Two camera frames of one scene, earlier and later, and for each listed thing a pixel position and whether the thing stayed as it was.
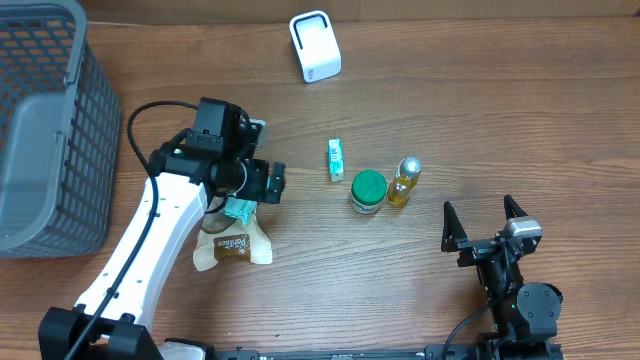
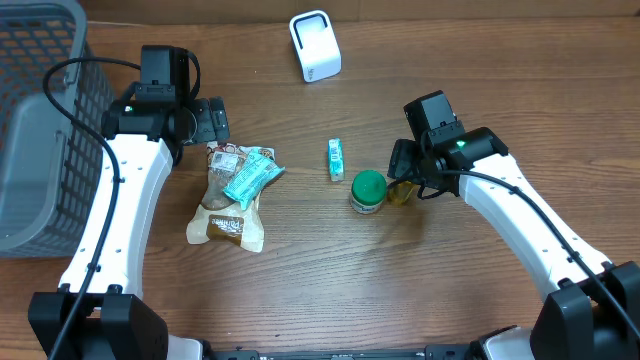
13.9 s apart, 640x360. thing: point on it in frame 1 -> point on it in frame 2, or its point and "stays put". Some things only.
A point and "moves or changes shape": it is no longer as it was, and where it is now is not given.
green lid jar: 368,190 stays put
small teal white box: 336,159 stays put
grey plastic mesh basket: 61,128 stays put
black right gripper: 474,248 -> 406,156
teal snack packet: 242,208 moves or changes shape
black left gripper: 251,185 -> 209,125
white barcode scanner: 316,46 stays put
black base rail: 494,349 stays put
